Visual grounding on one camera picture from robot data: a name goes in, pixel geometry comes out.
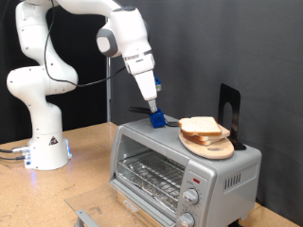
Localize white bread slice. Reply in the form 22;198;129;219
186;124;231;147
177;116;223;137

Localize thin black base cable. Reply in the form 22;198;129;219
0;154;27;162

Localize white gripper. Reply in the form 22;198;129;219
134;69;159;114

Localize round wooden cutting board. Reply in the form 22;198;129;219
178;131;236;161

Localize glass oven door with handle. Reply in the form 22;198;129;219
64;179;178;227

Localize metal spatula with blue block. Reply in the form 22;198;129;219
127;106;181;130

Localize base cable with silver connector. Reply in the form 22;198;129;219
0;145;31;155

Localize black metal bookend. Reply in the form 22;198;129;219
217;83;248;151

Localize wire oven rack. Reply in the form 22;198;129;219
116;149;187;204

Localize silver temperature knob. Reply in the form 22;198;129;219
182;187;201;206

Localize vertical metal pole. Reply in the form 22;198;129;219
105;56;112;123

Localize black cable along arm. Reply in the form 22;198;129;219
43;0;127;88

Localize silver toaster oven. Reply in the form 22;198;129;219
108;114;263;227

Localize foil lined oven tray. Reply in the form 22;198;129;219
116;157;184;213

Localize silver timer knob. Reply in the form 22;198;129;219
177;212;196;227

